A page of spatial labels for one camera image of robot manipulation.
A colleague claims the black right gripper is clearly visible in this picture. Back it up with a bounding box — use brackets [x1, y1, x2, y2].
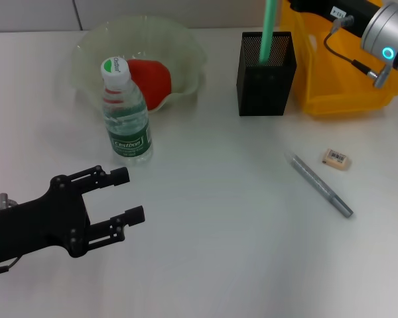
[288, 0, 384, 38]

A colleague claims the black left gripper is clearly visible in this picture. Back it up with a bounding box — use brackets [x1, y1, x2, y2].
[0, 165, 146, 266]

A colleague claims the clear water bottle green label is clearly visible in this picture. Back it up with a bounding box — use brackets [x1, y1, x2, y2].
[100, 56, 153, 166]

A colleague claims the green pen white cap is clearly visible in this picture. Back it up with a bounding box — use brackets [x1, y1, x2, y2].
[259, 0, 279, 66]

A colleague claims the beige eraser with barcode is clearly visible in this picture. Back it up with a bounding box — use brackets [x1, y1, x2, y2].
[320, 148, 352, 171]

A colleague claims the black mesh pen holder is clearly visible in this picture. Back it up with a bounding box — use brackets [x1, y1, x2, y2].
[235, 31, 298, 117]

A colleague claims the pale green glass fruit bowl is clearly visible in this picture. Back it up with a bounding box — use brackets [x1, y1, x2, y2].
[68, 15, 208, 115]

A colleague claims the grey pen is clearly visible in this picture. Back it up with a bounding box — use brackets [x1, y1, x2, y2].
[287, 151, 354, 219]

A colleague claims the yellow plastic storage bin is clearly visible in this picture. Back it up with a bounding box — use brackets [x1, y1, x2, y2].
[279, 0, 398, 117]

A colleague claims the left gripper cable with connector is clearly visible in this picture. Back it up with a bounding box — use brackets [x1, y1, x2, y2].
[0, 193, 21, 278]

